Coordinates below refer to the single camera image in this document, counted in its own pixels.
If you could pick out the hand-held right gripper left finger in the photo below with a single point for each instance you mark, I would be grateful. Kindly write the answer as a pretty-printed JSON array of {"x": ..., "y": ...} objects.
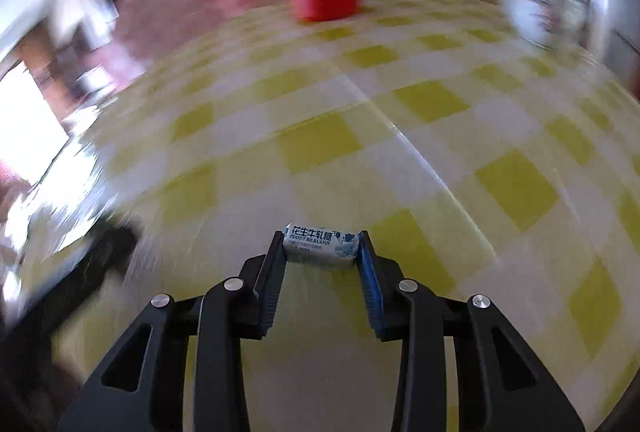
[{"x": 274, "y": 282}]

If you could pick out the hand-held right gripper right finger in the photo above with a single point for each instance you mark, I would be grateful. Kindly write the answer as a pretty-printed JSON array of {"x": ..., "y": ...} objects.
[{"x": 371, "y": 287}]

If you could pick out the blue white candy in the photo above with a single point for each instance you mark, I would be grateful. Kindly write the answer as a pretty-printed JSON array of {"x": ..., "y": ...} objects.
[{"x": 320, "y": 244}]

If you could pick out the yellow checked tablecloth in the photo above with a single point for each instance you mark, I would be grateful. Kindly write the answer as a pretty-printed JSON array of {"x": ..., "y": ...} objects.
[{"x": 425, "y": 137}]

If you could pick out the pink checked cloth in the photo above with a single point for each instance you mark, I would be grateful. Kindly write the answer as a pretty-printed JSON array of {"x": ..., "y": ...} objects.
[{"x": 190, "y": 12}]

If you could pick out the white floral teapot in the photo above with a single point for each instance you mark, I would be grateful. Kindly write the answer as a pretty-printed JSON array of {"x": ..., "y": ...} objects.
[{"x": 540, "y": 2}]

